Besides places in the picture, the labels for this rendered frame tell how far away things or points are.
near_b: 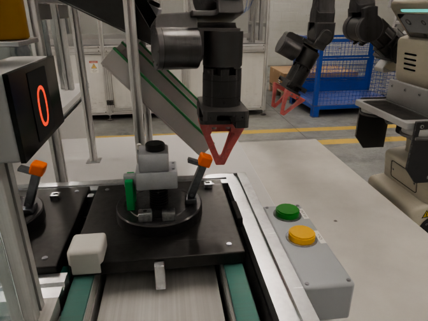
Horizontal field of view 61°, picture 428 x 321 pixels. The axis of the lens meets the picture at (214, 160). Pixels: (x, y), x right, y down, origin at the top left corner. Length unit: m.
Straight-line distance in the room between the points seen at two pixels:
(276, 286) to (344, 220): 0.40
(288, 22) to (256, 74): 4.88
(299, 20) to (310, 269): 9.23
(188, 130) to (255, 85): 4.05
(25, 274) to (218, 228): 0.27
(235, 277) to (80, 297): 0.20
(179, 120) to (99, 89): 3.99
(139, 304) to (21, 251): 0.18
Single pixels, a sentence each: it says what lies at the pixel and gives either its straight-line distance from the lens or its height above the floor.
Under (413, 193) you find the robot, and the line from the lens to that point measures 1.16.
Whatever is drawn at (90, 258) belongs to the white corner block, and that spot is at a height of 0.98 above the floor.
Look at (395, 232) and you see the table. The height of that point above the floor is 0.86.
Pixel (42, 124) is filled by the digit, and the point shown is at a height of 1.19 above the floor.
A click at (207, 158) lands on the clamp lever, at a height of 1.07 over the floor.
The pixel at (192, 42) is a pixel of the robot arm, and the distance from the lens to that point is 0.50.
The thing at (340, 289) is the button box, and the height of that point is 0.95.
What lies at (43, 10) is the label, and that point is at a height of 1.28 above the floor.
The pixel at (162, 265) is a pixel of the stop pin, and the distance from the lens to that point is 0.51.
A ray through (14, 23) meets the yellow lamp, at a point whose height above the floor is 1.27.
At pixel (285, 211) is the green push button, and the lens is 0.63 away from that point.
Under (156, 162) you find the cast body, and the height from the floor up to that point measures 1.07.
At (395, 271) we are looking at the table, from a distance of 0.74.
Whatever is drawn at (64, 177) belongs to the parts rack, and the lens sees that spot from 0.82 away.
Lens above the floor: 1.28
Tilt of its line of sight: 22 degrees down
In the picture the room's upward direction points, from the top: straight up
